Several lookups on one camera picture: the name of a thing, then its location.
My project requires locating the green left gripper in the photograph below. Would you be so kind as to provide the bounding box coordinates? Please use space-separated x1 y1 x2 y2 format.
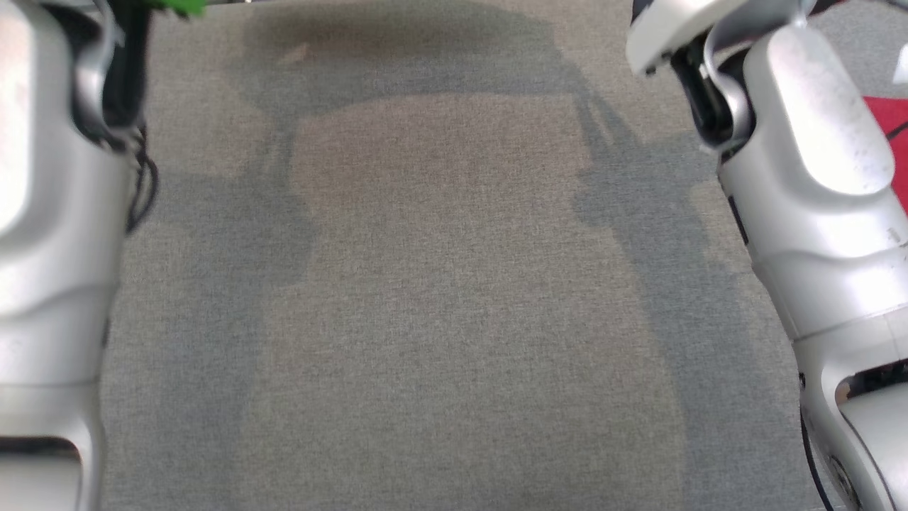
142 0 208 18

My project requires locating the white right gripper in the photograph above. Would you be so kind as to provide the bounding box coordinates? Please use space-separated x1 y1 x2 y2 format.
626 0 753 77

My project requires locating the red Bulls basketball jersey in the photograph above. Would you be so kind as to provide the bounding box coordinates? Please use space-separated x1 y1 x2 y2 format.
862 96 908 215

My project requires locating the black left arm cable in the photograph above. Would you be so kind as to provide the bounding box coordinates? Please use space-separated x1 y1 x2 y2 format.
124 121 160 236

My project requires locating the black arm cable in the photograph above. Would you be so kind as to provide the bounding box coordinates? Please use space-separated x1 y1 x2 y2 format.
799 408 838 511
124 121 160 236

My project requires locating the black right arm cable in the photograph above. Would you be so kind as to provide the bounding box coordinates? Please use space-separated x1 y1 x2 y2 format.
799 408 838 511

